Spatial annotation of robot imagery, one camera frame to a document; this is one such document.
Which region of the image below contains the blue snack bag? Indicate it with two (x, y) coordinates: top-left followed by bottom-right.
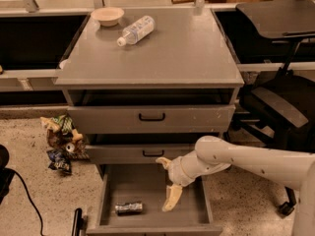
(46, 148), (72, 174)

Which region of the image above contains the green chip bag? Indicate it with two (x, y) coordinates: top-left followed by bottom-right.
(40, 115), (75, 135)

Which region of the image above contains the black office chair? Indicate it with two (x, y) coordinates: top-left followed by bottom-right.
(221, 0), (315, 217)

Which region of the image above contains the grey open bottom drawer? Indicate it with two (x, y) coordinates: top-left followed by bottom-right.
(87, 164), (222, 236)

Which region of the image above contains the grey drawer cabinet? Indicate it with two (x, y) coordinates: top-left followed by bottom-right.
(54, 7), (245, 236)

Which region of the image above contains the beige bowl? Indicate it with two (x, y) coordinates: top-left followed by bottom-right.
(91, 7), (124, 27)

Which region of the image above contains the grey middle drawer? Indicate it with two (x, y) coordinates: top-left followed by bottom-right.
(86, 144), (194, 164)

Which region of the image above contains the black bar at bottom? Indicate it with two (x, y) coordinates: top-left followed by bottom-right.
(71, 208), (83, 236)

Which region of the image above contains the black cable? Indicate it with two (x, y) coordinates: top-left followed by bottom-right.
(9, 168), (47, 236)

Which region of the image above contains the silver redbull can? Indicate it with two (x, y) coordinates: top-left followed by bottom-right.
(115, 202), (143, 215)

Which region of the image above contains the grey top drawer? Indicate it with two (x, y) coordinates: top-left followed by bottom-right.
(68, 105), (235, 134)

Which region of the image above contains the black device at left edge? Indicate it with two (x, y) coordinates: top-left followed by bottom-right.
(0, 145), (15, 204)

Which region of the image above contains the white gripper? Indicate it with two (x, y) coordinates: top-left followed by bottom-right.
(156, 150), (230, 212)

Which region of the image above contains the clear plastic water bottle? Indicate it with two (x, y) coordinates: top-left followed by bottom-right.
(117, 16), (156, 47)

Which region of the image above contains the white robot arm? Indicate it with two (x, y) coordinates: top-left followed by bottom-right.
(157, 136), (315, 236)

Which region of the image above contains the brown snack bag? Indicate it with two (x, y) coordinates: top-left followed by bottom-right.
(46, 129), (85, 155)

